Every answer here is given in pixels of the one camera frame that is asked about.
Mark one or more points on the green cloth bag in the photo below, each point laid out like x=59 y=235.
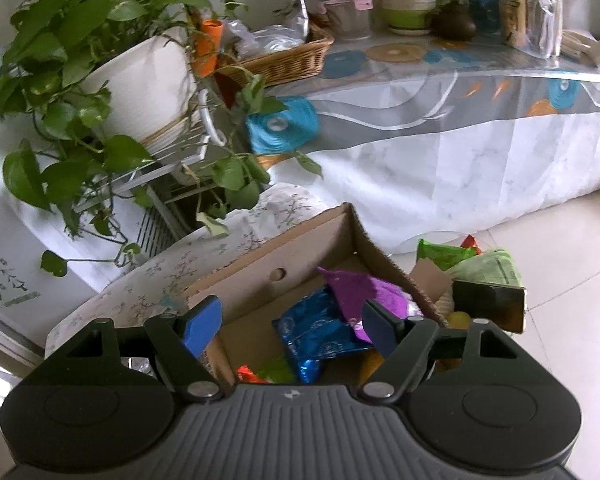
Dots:
x=495 y=266

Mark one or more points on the dark brown teapot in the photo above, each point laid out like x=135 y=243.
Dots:
x=453 y=22

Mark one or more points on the white metal plant stand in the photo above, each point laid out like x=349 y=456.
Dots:
x=124 y=215

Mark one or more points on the large pothos plant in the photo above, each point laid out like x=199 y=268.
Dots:
x=58 y=43

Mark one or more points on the gold can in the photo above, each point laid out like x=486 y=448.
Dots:
x=514 y=22

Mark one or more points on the blue foil snack packet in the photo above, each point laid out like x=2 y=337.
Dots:
x=315 y=330

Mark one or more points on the white freezer appliance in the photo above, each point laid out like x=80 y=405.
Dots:
x=44 y=274

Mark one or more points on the orange cup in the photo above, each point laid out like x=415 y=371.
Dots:
x=207 y=47

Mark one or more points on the floral cloth cover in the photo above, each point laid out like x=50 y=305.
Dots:
x=159 y=284

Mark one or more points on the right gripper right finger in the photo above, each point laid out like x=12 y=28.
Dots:
x=404 y=343

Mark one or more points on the patterned tablecloth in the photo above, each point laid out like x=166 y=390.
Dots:
x=422 y=135

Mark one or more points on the clear plastic bag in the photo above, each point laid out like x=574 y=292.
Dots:
x=541 y=34

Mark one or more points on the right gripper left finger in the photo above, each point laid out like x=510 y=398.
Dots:
x=179 y=343

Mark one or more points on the wicker basket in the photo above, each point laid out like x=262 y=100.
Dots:
x=298 y=63

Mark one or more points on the purple snack packet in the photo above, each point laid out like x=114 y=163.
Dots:
x=353 y=289

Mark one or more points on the green round plant pot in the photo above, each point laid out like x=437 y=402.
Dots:
x=408 y=17

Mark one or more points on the cardboard box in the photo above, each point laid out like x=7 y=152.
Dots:
x=259 y=286

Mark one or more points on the red snack packet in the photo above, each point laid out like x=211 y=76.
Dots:
x=244 y=374

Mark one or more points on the green snack packet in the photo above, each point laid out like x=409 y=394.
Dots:
x=278 y=371

